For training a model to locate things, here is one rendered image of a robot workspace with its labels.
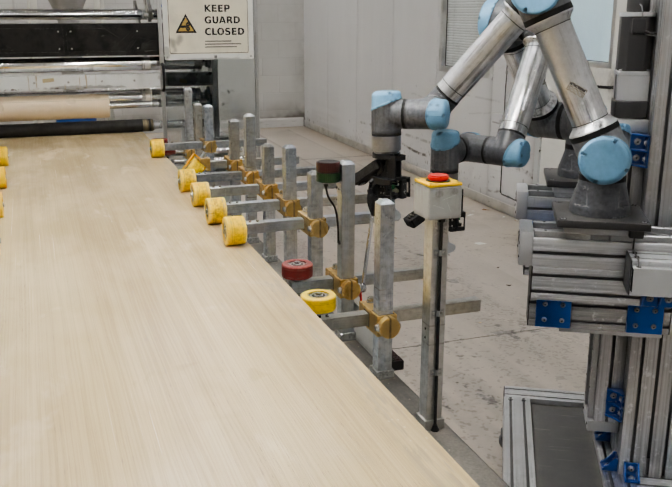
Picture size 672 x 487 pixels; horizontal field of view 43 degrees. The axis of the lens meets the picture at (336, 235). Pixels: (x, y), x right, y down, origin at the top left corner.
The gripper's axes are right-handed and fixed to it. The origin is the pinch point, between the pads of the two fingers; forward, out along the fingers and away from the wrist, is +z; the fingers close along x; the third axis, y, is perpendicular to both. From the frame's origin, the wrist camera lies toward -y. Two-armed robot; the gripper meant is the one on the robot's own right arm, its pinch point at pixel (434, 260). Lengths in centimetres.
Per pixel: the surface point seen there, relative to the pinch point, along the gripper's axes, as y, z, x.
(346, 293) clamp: -28.6, 3.5, -8.6
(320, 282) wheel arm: -33.3, 2.3, -1.6
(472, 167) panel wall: 238, 62, 413
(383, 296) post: -27.9, -2.9, -30.8
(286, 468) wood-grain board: -70, -3, -94
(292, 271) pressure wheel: -41.3, -2.1, -3.4
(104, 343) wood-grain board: -90, -3, -37
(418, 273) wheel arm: -5.3, 2.8, -1.6
